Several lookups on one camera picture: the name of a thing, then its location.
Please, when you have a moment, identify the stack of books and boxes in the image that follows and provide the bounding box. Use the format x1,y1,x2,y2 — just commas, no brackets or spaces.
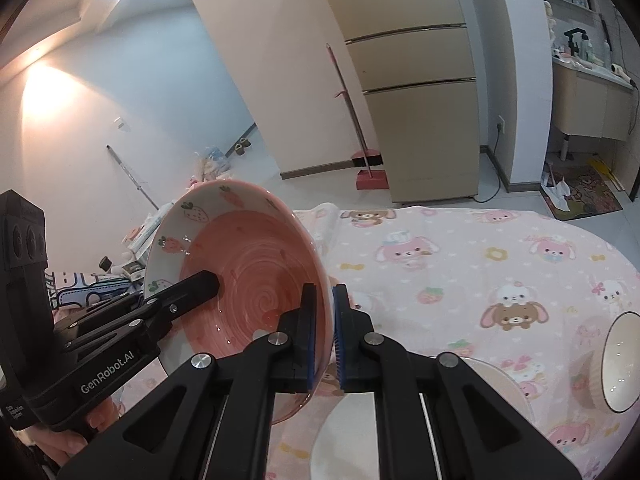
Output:
125,202,176,261

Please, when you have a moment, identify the white black-rimmed bowl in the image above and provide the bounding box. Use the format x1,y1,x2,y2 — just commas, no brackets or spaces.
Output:
570,310,640,413

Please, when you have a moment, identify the patterned bathroom rug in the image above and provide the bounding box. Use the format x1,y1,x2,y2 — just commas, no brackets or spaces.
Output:
542,165,623,221

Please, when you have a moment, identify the metal mop handle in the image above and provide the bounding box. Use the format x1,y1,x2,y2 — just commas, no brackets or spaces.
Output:
106,145,158,209

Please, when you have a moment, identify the red broom and dustpan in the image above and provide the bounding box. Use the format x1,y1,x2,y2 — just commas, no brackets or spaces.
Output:
326,44,383,167

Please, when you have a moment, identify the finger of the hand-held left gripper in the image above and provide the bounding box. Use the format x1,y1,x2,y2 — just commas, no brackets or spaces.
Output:
62,270,221,353

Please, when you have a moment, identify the pink cartoon-print tablecloth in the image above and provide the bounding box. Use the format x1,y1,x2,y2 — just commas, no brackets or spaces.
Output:
112,203,640,480

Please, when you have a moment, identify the beige bathroom vanity cabinet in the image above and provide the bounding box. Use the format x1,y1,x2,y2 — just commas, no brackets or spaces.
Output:
550,55,636,141

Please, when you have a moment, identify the blue-outlined cartoon cushion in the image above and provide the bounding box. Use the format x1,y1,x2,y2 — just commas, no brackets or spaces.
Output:
52,270,143,308

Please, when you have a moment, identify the pink strawberry-print bowl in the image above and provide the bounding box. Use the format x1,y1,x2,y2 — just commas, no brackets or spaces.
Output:
142,178,332,426

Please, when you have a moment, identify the pile of plastic bags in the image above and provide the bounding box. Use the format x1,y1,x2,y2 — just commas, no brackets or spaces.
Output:
192,147,231,183

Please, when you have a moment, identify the black power cable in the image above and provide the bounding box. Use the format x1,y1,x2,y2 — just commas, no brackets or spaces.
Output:
475,132,502,203

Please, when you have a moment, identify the person's left hand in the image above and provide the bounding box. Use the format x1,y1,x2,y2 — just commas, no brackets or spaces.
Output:
30,397,123,466

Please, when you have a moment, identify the beige refrigerator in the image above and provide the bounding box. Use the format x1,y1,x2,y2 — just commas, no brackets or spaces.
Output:
310,0,481,204

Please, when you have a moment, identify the black faucet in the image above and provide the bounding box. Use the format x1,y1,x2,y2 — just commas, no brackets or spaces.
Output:
565,27,588,58

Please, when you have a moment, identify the yellow cleaning tool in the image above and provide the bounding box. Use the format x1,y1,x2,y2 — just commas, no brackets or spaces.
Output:
587,157,626,191

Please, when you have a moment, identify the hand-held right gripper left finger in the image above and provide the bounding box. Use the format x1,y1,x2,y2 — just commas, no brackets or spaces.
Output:
57,282,317,480

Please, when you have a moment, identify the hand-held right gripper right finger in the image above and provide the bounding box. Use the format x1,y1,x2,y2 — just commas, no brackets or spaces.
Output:
332,284,583,480

